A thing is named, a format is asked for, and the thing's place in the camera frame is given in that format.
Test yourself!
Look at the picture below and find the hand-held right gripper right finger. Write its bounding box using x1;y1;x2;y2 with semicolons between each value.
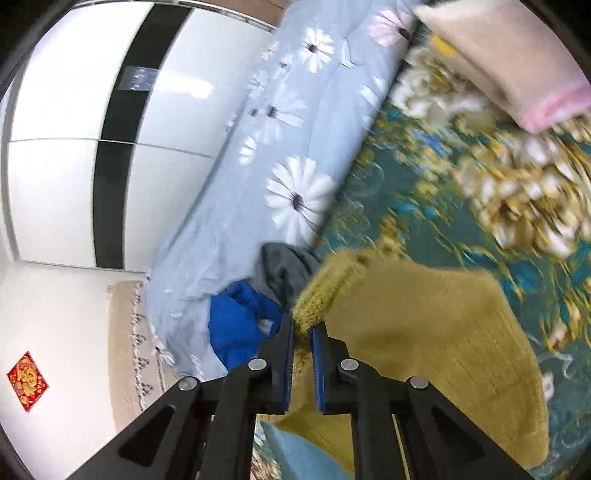
310;323;532;480

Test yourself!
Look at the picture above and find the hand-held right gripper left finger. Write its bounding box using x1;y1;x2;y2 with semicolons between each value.
69;314;295;480

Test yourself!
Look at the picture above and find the olive green knit sweater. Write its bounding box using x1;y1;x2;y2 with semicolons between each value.
256;247;550;480

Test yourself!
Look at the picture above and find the blue garment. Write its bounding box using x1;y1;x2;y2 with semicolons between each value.
208;281;284;372

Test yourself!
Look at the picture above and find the light blue cloth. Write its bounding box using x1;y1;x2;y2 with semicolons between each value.
261;422;354;480

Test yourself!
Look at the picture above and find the grey garment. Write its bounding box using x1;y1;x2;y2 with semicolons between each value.
252;242;321;308

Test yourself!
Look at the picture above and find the beige lace-trimmed cloth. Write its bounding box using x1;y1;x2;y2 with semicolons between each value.
107;281;183;432

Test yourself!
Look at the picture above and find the light blue floral quilt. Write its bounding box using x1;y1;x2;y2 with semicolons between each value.
141;0;430;381

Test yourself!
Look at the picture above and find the green floral blanket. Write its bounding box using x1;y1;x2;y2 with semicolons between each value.
254;18;591;480

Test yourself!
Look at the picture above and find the clear wardrobe sticker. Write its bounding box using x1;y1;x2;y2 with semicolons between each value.
121;66;158;92

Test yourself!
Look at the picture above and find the white wardrobe with black stripe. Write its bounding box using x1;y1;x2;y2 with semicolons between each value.
0;0;278;273

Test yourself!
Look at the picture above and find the pink fleece garment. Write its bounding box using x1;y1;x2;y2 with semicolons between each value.
519;80;591;136

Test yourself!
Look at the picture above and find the red square wall decoration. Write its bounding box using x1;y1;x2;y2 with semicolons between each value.
6;351;51;413

